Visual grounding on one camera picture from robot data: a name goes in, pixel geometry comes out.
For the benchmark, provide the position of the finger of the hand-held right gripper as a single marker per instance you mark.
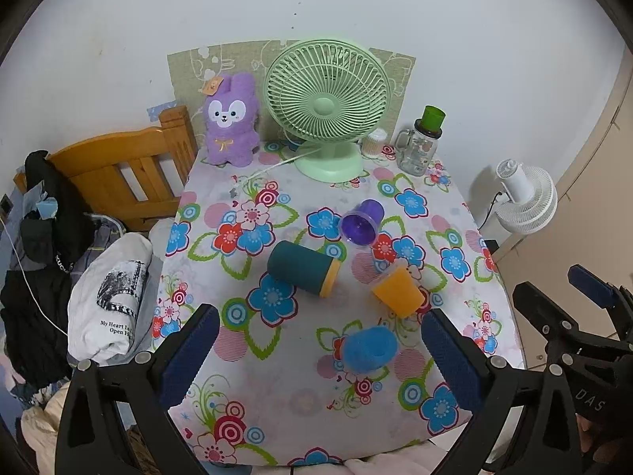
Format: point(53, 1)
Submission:
point(591, 284)
point(549, 314)

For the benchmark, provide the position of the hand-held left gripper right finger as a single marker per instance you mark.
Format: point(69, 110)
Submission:
point(452, 363)

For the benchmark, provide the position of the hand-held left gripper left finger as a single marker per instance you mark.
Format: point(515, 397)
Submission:
point(190, 354)

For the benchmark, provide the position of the blue cup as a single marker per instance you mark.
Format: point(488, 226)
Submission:
point(368, 349)

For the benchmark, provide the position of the orange cup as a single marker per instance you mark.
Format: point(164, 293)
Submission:
point(398, 292)

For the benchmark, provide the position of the dark teal cup yellow rim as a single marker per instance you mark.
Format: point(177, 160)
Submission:
point(299, 267)

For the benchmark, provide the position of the purple cup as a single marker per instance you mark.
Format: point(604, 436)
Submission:
point(361, 222)

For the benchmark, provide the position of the person's right hand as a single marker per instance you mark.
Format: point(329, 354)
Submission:
point(587, 433)

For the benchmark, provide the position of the white printed shirt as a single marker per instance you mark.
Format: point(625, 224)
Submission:
point(111, 297)

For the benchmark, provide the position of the beige cabinet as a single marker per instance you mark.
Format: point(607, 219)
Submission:
point(593, 183)

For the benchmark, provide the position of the floral tablecloth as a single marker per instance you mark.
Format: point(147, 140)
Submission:
point(296, 351)

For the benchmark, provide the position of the white round fan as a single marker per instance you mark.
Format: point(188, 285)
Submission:
point(526, 198)

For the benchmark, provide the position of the pink white cloth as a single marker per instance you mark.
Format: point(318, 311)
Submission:
point(385, 462)

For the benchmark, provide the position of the grey plaid cloth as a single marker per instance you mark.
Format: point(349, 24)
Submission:
point(101, 240)

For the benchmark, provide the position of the black clothing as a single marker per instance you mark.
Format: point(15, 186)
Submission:
point(34, 297)

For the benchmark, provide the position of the cream cloth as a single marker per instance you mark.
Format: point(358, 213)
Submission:
point(42, 430)

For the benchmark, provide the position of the wooden bed headboard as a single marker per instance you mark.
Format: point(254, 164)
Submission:
point(99, 168)

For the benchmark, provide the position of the glass mug green lid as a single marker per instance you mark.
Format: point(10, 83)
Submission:
point(416, 153)

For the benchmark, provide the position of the purple plush toy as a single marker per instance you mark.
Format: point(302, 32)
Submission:
point(232, 128)

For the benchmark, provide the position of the cotton swab container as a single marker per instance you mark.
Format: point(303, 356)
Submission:
point(374, 143)

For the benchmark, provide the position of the green desk fan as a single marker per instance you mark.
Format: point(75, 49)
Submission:
point(326, 109)

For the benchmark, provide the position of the blue wall tape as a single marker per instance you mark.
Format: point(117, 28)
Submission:
point(160, 110)

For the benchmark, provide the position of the beige printed wall mat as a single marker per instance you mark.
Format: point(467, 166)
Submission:
point(190, 74)

